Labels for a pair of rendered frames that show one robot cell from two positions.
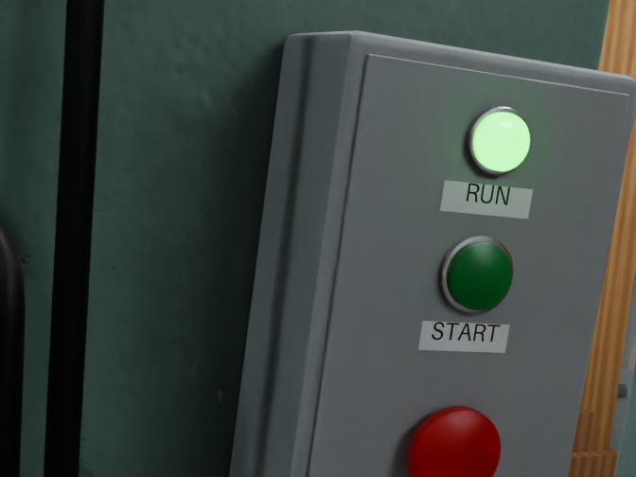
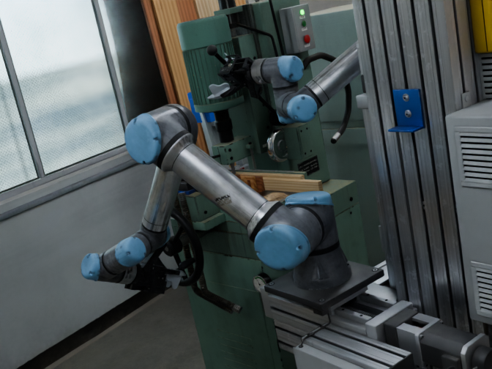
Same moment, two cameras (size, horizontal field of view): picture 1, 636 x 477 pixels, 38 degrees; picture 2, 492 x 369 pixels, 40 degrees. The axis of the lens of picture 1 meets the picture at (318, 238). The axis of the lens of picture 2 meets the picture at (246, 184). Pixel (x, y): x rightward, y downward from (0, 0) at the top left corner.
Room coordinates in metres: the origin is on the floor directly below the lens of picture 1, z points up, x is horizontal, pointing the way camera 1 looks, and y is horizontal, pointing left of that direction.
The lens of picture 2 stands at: (-1.90, 1.17, 1.54)
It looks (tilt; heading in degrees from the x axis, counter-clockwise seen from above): 15 degrees down; 338
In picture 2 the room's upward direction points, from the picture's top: 12 degrees counter-clockwise
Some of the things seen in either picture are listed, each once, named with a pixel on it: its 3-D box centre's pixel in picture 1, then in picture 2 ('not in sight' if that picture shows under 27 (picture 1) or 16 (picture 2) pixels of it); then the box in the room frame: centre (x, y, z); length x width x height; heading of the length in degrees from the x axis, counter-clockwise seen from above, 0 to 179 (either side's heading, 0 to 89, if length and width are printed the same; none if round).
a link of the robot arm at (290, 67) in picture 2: not in sight; (282, 70); (-0.11, 0.27, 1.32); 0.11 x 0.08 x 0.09; 21
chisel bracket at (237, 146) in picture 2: not in sight; (233, 151); (0.33, 0.29, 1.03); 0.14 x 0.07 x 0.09; 111
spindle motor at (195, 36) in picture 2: not in sight; (211, 64); (0.32, 0.31, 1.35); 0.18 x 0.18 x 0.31
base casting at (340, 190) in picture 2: not in sight; (266, 212); (0.36, 0.20, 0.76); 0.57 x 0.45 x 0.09; 111
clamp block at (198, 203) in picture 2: not in sight; (198, 201); (0.25, 0.49, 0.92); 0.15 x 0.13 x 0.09; 21
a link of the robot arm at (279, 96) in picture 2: not in sight; (289, 104); (-0.13, 0.27, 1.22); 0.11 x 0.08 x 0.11; 166
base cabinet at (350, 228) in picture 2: not in sight; (285, 307); (0.37, 0.20, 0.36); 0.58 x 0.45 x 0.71; 111
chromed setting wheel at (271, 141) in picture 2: not in sight; (280, 145); (0.25, 0.15, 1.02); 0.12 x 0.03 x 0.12; 111
